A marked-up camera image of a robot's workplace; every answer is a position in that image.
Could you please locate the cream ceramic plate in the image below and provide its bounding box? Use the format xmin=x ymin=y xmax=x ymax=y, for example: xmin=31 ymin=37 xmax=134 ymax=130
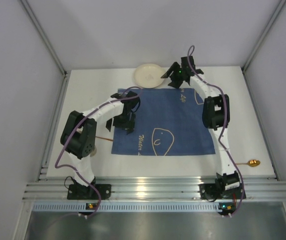
xmin=133 ymin=63 xmax=166 ymax=89

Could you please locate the blue cloth placemat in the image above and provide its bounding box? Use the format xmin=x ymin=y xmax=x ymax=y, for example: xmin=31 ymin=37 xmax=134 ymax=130
xmin=111 ymin=88 xmax=215 ymax=157

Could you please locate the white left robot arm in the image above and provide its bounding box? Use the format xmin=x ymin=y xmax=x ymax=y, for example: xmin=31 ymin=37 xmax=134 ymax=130
xmin=55 ymin=87 xmax=141 ymax=188

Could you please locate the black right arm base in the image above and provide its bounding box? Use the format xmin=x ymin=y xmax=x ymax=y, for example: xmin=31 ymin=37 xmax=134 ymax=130
xmin=199 ymin=183 xmax=245 ymax=202

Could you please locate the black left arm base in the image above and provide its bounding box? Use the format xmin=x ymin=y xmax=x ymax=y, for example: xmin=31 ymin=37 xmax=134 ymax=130
xmin=67 ymin=183 xmax=111 ymax=200

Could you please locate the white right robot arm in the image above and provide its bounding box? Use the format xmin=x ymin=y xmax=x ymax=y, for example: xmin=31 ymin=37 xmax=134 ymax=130
xmin=162 ymin=56 xmax=241 ymax=200

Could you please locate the copper fork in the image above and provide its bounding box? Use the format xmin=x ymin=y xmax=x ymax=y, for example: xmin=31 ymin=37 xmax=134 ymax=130
xmin=95 ymin=136 xmax=114 ymax=142

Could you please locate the small glass cup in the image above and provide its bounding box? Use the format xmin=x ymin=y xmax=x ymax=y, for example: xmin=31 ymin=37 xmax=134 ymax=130
xmin=91 ymin=148 xmax=97 ymax=156

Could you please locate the gold spoon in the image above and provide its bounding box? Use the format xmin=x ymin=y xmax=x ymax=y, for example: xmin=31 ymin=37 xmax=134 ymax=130
xmin=237 ymin=159 xmax=261 ymax=167

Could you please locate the left corner frame post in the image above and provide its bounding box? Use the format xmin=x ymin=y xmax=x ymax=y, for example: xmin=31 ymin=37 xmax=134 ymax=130
xmin=20 ymin=0 xmax=68 ymax=76

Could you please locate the corner frame post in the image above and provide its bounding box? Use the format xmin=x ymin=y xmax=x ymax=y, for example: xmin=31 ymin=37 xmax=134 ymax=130
xmin=20 ymin=0 xmax=68 ymax=76
xmin=241 ymin=0 xmax=286 ymax=74

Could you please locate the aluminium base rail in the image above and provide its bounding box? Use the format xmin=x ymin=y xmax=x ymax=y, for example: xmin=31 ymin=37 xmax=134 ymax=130
xmin=23 ymin=177 xmax=286 ymax=202

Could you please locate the slotted cable duct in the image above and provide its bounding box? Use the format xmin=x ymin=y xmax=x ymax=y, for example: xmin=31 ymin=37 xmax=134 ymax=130
xmin=32 ymin=201 xmax=286 ymax=213

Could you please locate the right corner frame post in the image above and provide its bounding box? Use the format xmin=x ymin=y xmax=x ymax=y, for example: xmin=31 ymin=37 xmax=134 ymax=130
xmin=241 ymin=0 xmax=286 ymax=74

